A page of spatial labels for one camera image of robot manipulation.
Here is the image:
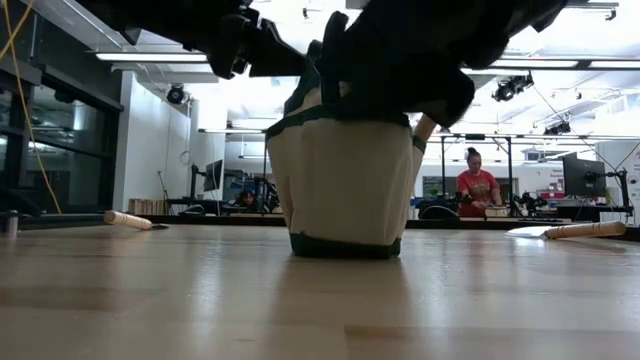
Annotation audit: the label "black workstation frame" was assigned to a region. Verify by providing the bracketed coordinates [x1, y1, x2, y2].
[439, 132, 514, 217]

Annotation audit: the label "wooden pallet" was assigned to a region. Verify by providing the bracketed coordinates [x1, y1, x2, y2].
[128, 198, 170, 216]

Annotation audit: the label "black computer monitor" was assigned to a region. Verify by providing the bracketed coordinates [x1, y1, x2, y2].
[562, 152, 608, 199]

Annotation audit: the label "wooden-handled trowel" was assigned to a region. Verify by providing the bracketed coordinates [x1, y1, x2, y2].
[504, 220, 628, 240]

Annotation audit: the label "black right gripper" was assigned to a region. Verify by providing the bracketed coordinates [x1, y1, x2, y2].
[319, 0, 481, 129]

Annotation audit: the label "small metal post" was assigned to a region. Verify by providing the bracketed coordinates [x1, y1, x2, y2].
[4, 209, 20, 239]

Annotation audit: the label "yellow cable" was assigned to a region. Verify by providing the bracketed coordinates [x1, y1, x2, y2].
[0, 0, 64, 216]

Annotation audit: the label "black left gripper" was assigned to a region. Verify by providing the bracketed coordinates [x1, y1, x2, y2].
[207, 12, 308, 80]

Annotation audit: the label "black background robot arms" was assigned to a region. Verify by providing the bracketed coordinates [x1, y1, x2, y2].
[509, 192, 549, 219]

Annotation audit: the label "cream gardening bag green trim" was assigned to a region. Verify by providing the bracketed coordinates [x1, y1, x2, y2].
[264, 39, 429, 260]

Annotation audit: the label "person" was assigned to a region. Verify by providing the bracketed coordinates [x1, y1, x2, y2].
[455, 147, 504, 219]

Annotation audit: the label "wooden-handled hand fork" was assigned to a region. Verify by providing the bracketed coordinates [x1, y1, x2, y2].
[103, 210, 170, 232]

